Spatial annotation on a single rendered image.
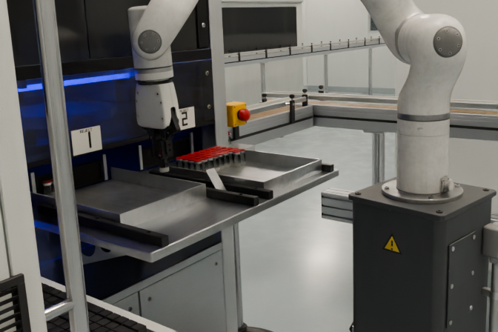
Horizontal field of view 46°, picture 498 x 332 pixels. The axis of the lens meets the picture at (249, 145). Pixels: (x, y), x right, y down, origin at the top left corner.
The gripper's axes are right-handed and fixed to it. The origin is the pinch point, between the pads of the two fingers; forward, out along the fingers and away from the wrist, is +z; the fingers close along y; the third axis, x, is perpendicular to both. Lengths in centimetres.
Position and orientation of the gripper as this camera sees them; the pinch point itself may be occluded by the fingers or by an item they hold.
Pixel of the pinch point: (162, 147)
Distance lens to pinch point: 134.7
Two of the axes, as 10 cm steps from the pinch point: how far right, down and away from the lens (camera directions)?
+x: 6.5, -2.2, 7.3
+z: 0.7, 9.7, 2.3
